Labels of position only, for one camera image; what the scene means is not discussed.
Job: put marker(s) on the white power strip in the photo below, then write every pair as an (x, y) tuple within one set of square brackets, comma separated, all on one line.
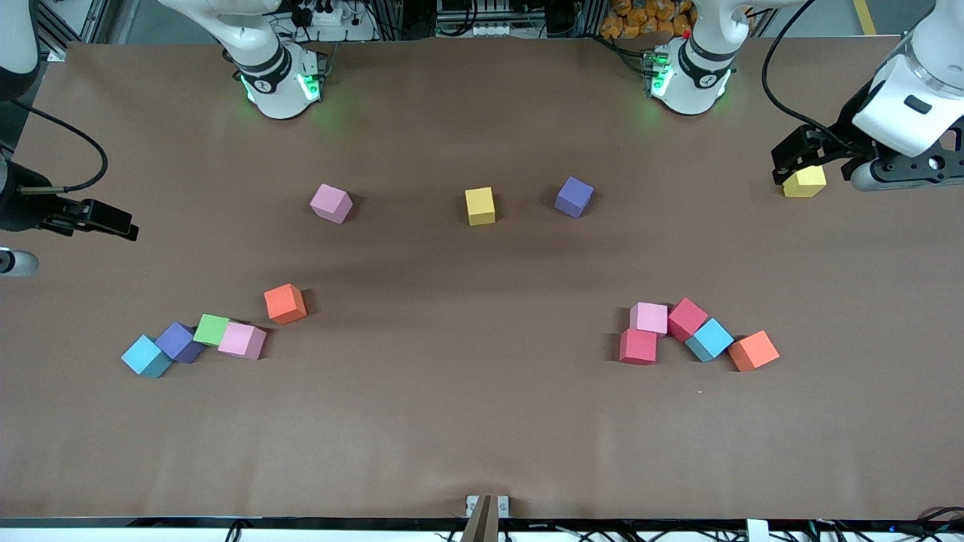
[(486, 30), (343, 31)]

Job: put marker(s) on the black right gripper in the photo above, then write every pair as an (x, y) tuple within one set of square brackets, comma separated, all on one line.
[(19, 205)]

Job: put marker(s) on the small white box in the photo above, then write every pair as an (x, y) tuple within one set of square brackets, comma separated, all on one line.
[(757, 531)]

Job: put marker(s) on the aluminium frame profile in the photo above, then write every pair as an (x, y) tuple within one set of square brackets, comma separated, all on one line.
[(53, 41)]

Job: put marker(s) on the orange snack bags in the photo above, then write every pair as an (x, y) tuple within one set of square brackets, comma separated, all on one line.
[(644, 19)]

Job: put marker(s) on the orange foam cube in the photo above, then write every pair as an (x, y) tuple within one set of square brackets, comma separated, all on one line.
[(753, 351), (285, 303)]

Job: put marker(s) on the yellow foam cube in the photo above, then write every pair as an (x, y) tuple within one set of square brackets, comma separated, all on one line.
[(480, 205), (807, 184)]

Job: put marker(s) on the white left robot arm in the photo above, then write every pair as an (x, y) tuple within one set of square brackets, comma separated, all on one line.
[(693, 83)]

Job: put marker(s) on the silver metal bracket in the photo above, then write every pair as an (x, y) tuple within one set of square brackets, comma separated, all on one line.
[(471, 504)]

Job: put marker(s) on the table cover sheet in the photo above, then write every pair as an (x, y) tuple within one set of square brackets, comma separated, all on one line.
[(482, 421)]

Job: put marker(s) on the brown wooden post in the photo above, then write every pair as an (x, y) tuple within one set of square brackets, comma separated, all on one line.
[(482, 527)]

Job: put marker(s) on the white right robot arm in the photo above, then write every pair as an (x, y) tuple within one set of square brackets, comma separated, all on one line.
[(275, 83)]

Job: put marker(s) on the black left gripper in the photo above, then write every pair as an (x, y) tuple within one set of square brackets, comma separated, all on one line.
[(848, 129)]

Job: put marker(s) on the red foam cube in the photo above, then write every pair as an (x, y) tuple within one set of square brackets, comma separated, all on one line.
[(638, 346), (687, 318)]

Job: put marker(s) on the green foam cube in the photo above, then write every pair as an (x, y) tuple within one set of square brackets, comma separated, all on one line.
[(212, 330)]

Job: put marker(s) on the pink foam cube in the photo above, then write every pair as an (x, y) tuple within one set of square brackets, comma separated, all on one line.
[(242, 340), (648, 318), (331, 203)]

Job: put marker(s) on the purple foam cube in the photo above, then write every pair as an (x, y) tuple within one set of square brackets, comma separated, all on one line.
[(574, 196), (179, 342)]

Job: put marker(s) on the blue foam cube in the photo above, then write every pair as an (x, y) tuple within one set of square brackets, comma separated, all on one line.
[(708, 339), (146, 356)]

